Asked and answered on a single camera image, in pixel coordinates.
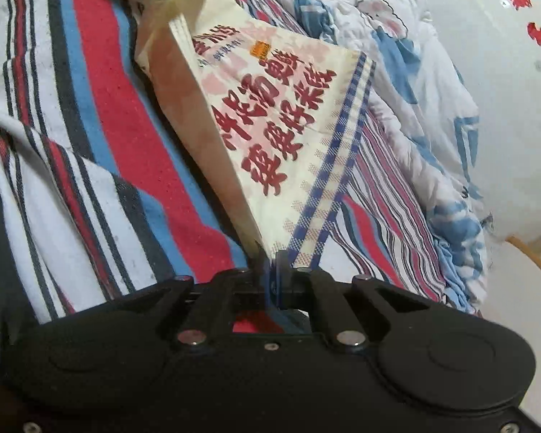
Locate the striped bed sheet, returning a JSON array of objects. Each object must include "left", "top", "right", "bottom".
[{"left": 0, "top": 0, "right": 447, "bottom": 334}]

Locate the white headboard with wooden trim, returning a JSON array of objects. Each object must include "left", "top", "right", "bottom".
[{"left": 480, "top": 233, "right": 541, "bottom": 371}]

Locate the cream printed shopping bag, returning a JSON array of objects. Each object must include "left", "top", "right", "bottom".
[{"left": 108, "top": 0, "right": 377, "bottom": 280}]

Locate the white and blue quilt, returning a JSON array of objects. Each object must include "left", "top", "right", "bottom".
[{"left": 248, "top": 0, "right": 494, "bottom": 316}]

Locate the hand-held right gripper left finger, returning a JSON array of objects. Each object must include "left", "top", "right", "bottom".
[{"left": 108, "top": 255, "right": 272, "bottom": 353}]

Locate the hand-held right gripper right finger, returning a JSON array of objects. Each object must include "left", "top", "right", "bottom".
[{"left": 272, "top": 250, "right": 438, "bottom": 355}]

